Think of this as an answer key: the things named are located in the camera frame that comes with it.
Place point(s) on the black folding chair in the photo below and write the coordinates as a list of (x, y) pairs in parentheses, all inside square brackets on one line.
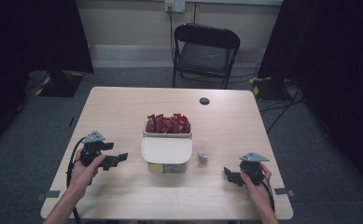
[(204, 56)]

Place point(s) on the grey tape strip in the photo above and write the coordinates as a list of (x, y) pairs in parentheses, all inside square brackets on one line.
[(284, 191), (48, 195)]

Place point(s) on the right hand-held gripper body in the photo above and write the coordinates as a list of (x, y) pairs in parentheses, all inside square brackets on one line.
[(251, 168)]

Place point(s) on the pile of red packets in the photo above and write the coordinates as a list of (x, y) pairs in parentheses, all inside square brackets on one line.
[(169, 125)]

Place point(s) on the white wall socket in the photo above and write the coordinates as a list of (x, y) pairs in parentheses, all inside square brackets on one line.
[(175, 5)]

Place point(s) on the yellow packets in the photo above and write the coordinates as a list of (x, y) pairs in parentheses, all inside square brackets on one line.
[(156, 168)]

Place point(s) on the person's right hand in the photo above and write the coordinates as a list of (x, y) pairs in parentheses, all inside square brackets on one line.
[(260, 196)]

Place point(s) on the small black floor object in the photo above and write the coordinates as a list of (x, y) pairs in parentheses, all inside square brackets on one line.
[(72, 121)]

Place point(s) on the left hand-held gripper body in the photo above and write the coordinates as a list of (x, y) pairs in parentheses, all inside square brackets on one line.
[(92, 152)]

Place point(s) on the person's left hand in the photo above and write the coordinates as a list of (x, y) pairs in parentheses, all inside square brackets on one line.
[(82, 177)]

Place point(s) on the dark cup contents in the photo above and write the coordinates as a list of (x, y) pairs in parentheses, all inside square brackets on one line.
[(202, 158)]

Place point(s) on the dark curtain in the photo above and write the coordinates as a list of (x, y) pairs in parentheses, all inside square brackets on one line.
[(20, 46), (334, 62)]

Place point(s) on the clear plastic cup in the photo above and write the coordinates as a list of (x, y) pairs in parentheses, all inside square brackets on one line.
[(204, 149)]

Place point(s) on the black stand base yellow stripes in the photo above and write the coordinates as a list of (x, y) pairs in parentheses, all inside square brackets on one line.
[(271, 88), (61, 84)]

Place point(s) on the white box lid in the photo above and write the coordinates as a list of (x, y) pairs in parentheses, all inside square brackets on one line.
[(166, 150)]

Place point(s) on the white storage box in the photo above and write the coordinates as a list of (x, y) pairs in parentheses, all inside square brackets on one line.
[(166, 135)]

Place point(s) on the grey packets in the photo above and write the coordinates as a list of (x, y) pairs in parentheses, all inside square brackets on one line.
[(175, 168)]

